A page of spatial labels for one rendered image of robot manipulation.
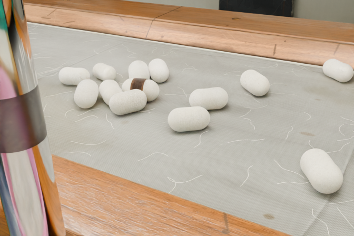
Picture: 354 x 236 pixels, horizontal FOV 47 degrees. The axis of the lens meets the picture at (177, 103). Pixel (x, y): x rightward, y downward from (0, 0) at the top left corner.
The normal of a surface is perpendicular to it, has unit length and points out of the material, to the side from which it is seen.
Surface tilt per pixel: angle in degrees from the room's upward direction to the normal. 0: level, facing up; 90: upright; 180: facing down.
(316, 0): 90
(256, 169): 0
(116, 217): 0
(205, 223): 0
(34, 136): 90
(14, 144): 90
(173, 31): 45
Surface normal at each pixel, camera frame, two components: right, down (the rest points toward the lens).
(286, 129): -0.02, -0.90
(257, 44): -0.36, -0.36
